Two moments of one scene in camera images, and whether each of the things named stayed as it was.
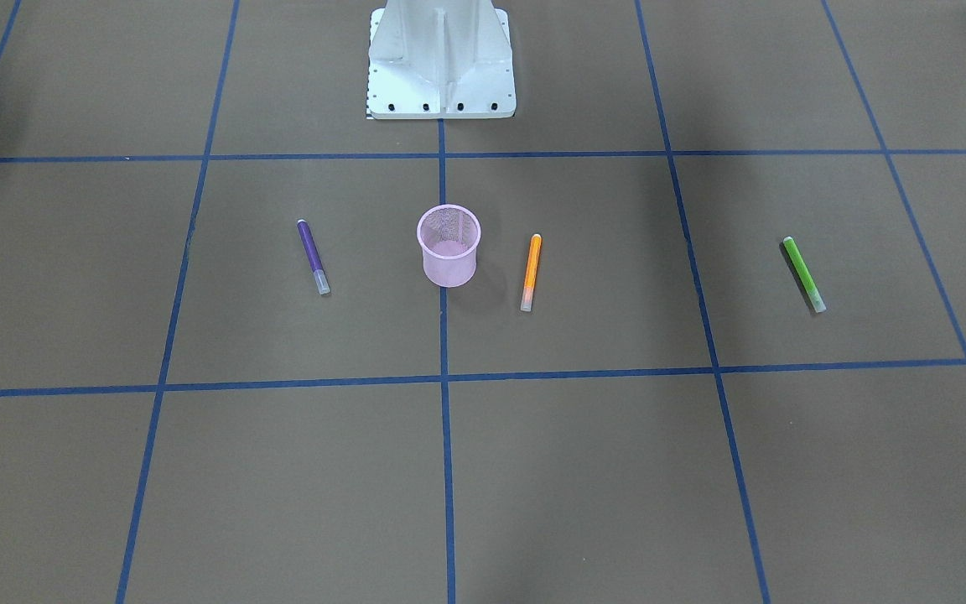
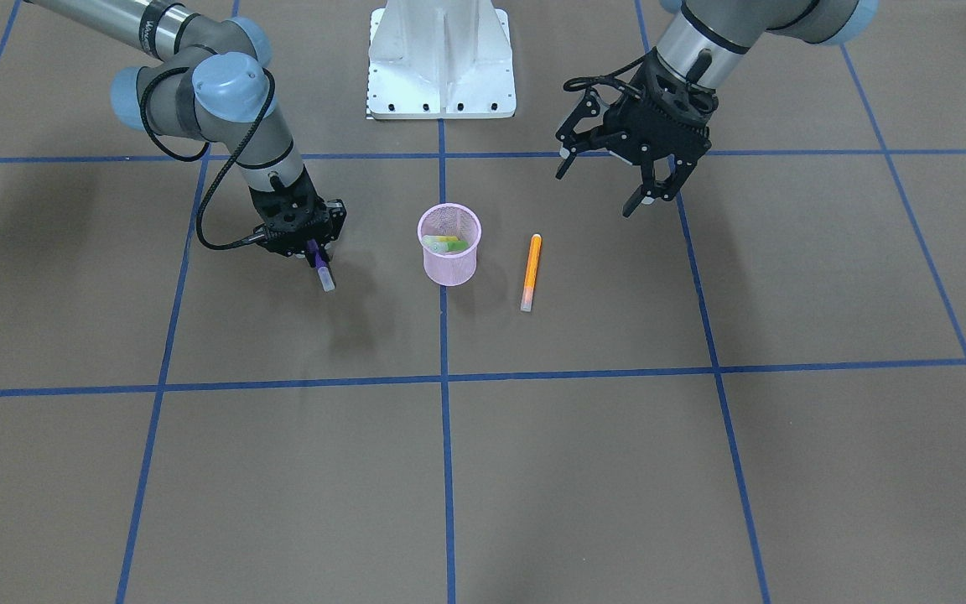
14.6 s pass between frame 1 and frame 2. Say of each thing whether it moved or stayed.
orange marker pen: stayed
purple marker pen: stayed
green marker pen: moved
